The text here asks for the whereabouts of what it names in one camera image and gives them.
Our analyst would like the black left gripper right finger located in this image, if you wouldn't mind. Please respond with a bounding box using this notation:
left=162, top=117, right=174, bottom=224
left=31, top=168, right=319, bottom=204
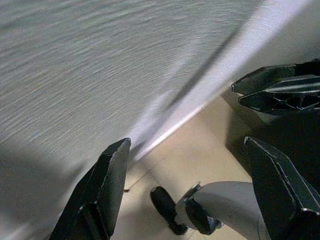
left=243, top=136, right=320, bottom=240

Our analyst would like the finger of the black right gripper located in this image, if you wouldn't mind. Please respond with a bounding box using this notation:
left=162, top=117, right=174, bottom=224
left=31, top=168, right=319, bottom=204
left=238, top=74, right=320, bottom=115
left=230, top=63, right=299, bottom=96

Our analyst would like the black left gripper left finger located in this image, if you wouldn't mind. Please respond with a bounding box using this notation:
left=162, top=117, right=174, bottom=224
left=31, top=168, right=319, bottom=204
left=50, top=138, right=132, bottom=240

